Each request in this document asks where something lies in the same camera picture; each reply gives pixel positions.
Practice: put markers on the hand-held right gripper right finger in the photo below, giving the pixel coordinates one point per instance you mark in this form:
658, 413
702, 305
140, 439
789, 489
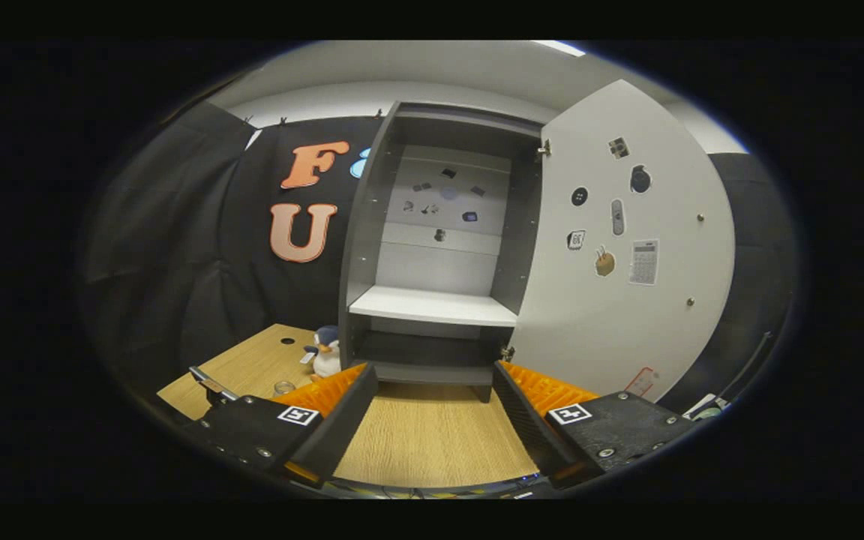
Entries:
526, 427

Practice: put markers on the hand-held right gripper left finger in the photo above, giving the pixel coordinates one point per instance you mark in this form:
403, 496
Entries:
346, 427

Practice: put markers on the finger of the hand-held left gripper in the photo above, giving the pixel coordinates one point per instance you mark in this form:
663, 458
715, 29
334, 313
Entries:
214, 388

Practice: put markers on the white cabinet door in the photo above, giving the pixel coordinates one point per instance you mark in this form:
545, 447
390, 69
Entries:
657, 330

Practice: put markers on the white cabinet shelf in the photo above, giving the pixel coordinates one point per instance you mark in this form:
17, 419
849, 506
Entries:
432, 304

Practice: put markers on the penguin plush toy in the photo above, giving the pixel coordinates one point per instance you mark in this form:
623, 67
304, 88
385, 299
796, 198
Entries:
327, 360

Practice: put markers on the black backdrop cloth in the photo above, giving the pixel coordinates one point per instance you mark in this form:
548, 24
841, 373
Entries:
177, 262

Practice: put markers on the pale green and white object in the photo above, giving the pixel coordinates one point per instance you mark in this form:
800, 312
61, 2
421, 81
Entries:
706, 411

